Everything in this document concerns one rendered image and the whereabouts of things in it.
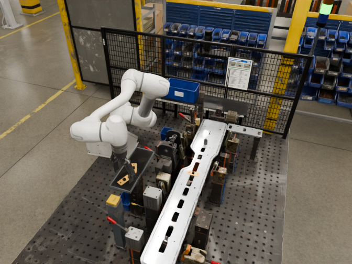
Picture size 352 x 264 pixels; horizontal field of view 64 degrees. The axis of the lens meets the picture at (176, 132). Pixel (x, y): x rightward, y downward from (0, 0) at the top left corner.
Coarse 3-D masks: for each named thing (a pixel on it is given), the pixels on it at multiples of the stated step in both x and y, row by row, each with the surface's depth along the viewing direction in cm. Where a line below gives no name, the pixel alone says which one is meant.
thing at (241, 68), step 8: (232, 64) 249; (240, 64) 246; (248, 64) 244; (232, 72) 253; (240, 72) 250; (248, 72) 248; (224, 80) 260; (232, 80) 258; (240, 80) 255; (248, 80) 252; (232, 88) 262; (240, 88) 259
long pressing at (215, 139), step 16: (208, 128) 239; (224, 128) 239; (192, 144) 222; (208, 144) 223; (192, 160) 208; (208, 160) 209; (176, 192) 185; (192, 192) 186; (176, 208) 175; (192, 208) 176; (160, 224) 167; (176, 224) 167; (160, 240) 159; (176, 240) 159; (144, 256) 151; (160, 256) 152; (176, 256) 152
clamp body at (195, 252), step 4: (192, 248) 149; (196, 248) 149; (192, 252) 147; (196, 252) 147; (200, 252) 150; (204, 252) 147; (184, 256) 146; (188, 256) 146; (192, 256) 146; (196, 256) 146; (200, 256) 146; (204, 256) 149; (184, 260) 147; (188, 260) 146; (192, 260) 145; (196, 260) 144; (200, 260) 144; (204, 260) 144
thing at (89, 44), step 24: (72, 0) 392; (96, 0) 379; (120, 0) 367; (72, 24) 416; (96, 24) 402; (120, 24) 388; (72, 48) 439; (96, 48) 426; (120, 48) 412; (96, 72) 454
